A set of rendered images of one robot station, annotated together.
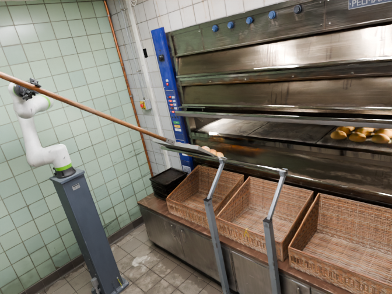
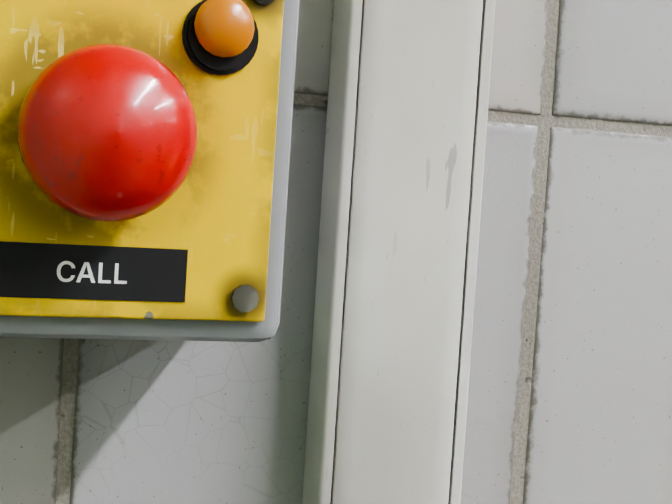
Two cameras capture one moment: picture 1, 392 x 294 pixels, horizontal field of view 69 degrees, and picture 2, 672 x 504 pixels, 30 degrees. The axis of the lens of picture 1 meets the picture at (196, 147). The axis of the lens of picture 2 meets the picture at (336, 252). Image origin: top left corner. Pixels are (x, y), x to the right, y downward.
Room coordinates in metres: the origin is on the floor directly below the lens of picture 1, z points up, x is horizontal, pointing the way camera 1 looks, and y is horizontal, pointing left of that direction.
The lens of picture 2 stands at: (2.89, 0.72, 1.45)
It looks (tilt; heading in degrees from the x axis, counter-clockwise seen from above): 3 degrees down; 291
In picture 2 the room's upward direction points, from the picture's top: 4 degrees clockwise
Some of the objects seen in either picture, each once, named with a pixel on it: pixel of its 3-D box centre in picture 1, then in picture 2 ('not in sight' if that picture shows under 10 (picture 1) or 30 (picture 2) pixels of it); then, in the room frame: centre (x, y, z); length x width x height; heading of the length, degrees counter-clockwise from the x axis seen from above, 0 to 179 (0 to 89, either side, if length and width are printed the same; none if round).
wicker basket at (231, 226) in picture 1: (263, 213); not in sight; (1.78, -0.39, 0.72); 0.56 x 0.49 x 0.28; 41
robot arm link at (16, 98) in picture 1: (20, 90); not in sight; (1.84, 0.99, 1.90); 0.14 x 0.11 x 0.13; 41
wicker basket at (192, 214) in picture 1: (205, 194); not in sight; (2.23, 0.00, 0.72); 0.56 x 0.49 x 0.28; 42
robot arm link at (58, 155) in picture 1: (58, 157); not in sight; (2.13, 1.06, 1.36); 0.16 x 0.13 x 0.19; 99
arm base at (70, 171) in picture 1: (62, 170); not in sight; (2.18, 1.09, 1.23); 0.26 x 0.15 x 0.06; 45
